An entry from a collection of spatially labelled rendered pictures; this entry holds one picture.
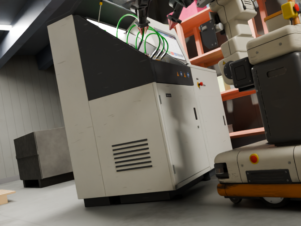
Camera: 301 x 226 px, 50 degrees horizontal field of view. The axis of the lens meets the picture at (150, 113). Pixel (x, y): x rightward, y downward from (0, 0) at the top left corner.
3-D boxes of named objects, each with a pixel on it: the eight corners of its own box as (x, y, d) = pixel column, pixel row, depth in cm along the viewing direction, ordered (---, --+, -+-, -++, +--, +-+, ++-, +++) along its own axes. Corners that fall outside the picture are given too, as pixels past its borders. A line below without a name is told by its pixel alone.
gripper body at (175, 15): (172, 17, 248) (176, 8, 244) (181, 23, 242) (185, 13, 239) (166, 16, 243) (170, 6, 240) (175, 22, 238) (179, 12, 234)
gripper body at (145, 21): (134, 24, 239) (133, 15, 234) (146, 20, 242) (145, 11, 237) (138, 28, 234) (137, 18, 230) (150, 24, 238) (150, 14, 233)
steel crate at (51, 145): (68, 175, 611) (61, 132, 616) (101, 173, 524) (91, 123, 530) (17, 188, 548) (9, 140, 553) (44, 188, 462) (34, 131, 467)
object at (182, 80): (157, 82, 218) (152, 58, 219) (151, 83, 220) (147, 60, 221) (192, 85, 272) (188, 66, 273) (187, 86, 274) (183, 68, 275)
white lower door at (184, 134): (177, 184, 212) (156, 82, 217) (174, 184, 213) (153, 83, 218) (210, 166, 268) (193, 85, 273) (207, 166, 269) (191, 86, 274)
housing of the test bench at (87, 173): (107, 206, 238) (71, 10, 248) (79, 208, 252) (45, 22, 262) (184, 169, 360) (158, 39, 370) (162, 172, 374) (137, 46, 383)
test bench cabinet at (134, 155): (178, 201, 209) (154, 81, 214) (107, 206, 238) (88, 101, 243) (213, 177, 270) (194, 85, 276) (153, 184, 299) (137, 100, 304)
